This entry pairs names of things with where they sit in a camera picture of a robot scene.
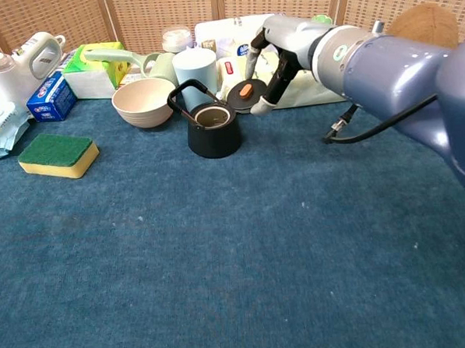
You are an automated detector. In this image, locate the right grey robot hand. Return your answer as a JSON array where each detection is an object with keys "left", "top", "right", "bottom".
[{"left": 241, "top": 11, "right": 340, "bottom": 117}]

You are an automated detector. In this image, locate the black lid with orange knob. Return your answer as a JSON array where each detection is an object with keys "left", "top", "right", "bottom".
[{"left": 226, "top": 77, "right": 269, "bottom": 115}]

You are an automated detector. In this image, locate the long yellow sponge pack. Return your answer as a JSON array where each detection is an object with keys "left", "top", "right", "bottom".
[{"left": 213, "top": 45, "right": 349, "bottom": 114}]

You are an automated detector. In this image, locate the white tissue paper pack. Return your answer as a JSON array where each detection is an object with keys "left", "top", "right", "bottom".
[{"left": 193, "top": 12, "right": 290, "bottom": 61}]

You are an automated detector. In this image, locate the light blue cup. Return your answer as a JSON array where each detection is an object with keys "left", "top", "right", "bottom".
[{"left": 171, "top": 46, "right": 220, "bottom": 112}]

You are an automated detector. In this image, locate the clear jar with white contents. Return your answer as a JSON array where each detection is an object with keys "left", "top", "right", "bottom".
[{"left": 160, "top": 25, "right": 194, "bottom": 54}]

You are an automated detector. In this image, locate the pale green cup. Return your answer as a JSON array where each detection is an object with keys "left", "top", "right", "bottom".
[{"left": 146, "top": 51, "right": 179, "bottom": 89}]

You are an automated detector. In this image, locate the brown plush toy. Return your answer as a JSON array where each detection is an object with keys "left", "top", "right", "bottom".
[{"left": 385, "top": 1, "right": 460, "bottom": 53}]

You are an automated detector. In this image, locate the wicker folding screen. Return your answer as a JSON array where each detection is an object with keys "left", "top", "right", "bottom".
[{"left": 0, "top": 0, "right": 465, "bottom": 70}]

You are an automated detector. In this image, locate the beige bowl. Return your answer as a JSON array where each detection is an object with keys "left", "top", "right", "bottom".
[{"left": 110, "top": 76, "right": 178, "bottom": 130}]

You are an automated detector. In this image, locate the pale green ladle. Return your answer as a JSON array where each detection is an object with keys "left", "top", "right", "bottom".
[{"left": 83, "top": 44, "right": 162, "bottom": 82}]

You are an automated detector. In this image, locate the green tissue box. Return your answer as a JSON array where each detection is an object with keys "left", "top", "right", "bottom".
[{"left": 59, "top": 40, "right": 132, "bottom": 102}]

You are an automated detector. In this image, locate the blue carpet cloth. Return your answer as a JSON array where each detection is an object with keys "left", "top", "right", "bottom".
[{"left": 0, "top": 43, "right": 465, "bottom": 348}]

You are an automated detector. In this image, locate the blue cardboard box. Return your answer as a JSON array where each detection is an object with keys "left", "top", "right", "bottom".
[{"left": 23, "top": 69, "right": 79, "bottom": 124}]

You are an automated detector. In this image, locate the green and yellow sponge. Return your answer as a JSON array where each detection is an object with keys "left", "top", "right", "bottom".
[{"left": 16, "top": 129, "right": 102, "bottom": 183}]

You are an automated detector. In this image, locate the white bottle with clear cap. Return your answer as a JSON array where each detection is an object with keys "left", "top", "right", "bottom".
[{"left": 0, "top": 50, "right": 30, "bottom": 113}]

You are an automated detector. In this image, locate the black cable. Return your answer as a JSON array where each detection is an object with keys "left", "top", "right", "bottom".
[{"left": 321, "top": 95, "right": 440, "bottom": 145}]

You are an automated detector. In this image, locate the black teapot with handle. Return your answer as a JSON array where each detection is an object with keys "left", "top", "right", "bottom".
[{"left": 165, "top": 76, "right": 244, "bottom": 162}]

